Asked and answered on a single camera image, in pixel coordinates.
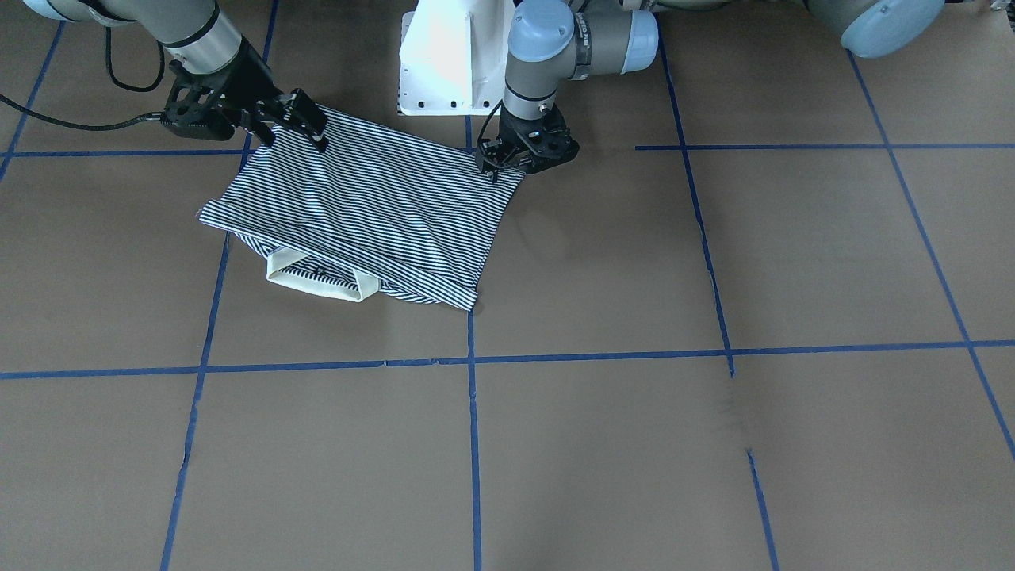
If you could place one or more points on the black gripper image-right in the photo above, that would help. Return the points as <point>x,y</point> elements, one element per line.
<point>498,151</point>

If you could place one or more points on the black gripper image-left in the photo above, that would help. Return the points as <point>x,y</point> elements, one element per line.
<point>249,81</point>

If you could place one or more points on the navy white striped polo shirt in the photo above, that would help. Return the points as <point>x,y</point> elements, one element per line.
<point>379,211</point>

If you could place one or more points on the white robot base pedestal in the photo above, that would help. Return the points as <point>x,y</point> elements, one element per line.
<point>452,57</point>

